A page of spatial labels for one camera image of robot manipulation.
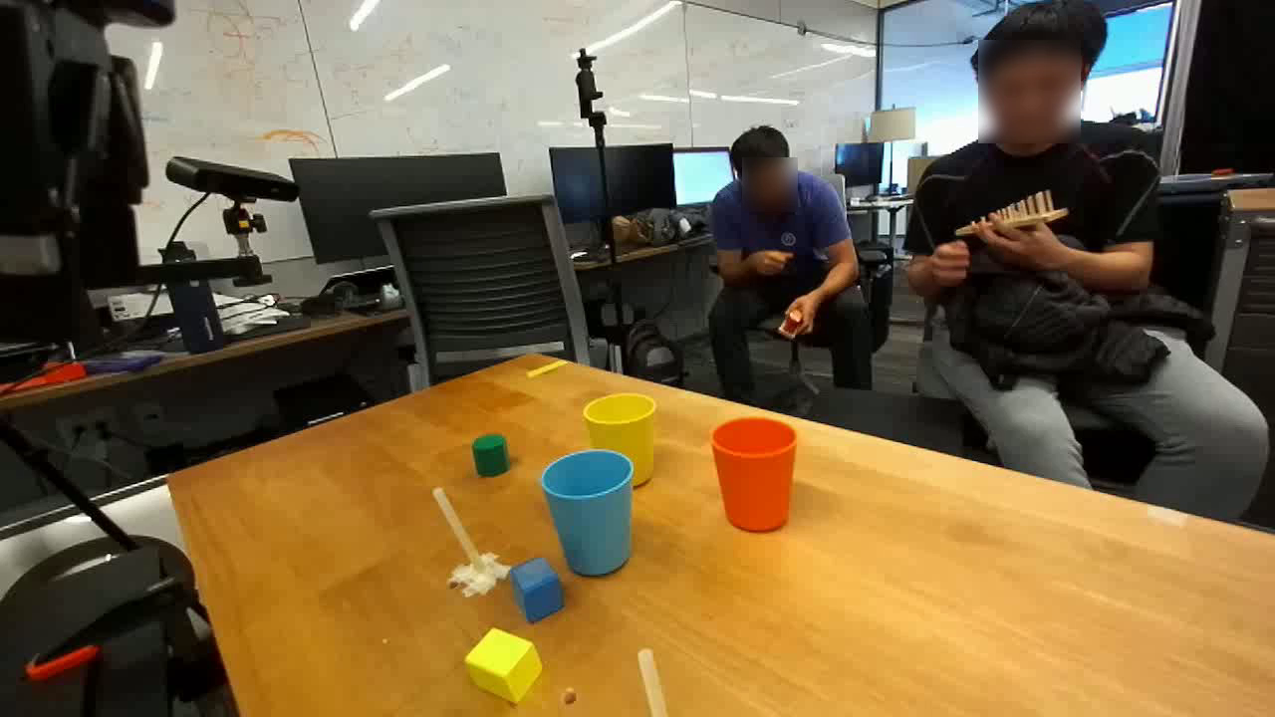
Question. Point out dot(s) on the yellow plastic cup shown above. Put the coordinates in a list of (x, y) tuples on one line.
[(623, 430)]

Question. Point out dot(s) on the blue plastic cup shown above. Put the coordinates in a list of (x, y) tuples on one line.
[(585, 521)]

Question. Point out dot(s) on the black jacket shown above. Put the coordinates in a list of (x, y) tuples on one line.
[(1049, 325)]

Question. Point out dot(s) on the white lamp shade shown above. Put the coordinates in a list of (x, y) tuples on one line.
[(892, 125)]

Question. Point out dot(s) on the white paper pile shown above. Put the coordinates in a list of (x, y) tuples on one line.
[(247, 318)]

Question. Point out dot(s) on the grey mesh office chair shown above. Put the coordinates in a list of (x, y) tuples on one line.
[(484, 283)]

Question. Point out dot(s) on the lit computer monitor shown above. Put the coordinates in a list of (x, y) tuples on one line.
[(704, 175)]

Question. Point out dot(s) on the black tripod leg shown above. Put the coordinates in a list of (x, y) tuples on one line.
[(61, 483)]

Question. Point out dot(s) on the wooden toy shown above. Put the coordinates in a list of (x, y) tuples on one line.
[(1017, 217)]

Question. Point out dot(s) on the wooden office desk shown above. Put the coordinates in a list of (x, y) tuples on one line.
[(265, 345)]

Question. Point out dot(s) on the black camera on stand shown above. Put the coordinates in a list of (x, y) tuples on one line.
[(223, 175)]

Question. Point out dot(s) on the orange plastic cup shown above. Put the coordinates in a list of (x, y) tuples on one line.
[(753, 480)]

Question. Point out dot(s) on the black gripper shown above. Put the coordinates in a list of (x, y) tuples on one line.
[(54, 144)]

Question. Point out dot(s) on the yellow cube block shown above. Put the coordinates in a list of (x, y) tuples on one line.
[(503, 663)]

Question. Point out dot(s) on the wide black monitor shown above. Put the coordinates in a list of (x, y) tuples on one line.
[(398, 202)]

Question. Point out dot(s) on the small blue-lit monitor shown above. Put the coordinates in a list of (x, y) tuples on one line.
[(858, 162)]

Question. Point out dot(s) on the grey cabinet with wooden top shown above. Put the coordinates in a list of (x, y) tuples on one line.
[(1242, 283)]

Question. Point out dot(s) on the green cylinder block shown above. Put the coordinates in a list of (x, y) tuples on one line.
[(490, 454)]

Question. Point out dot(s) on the camera on black pole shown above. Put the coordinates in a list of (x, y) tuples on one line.
[(585, 85)]

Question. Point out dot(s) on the person in blue shirt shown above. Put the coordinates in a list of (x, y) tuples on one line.
[(785, 238)]

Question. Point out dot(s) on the blue cube block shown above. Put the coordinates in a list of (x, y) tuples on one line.
[(539, 590)]

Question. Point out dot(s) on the person in black shirt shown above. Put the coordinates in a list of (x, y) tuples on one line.
[(1020, 181)]

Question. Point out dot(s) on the dark computer monitor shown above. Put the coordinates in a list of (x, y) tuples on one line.
[(617, 181)]

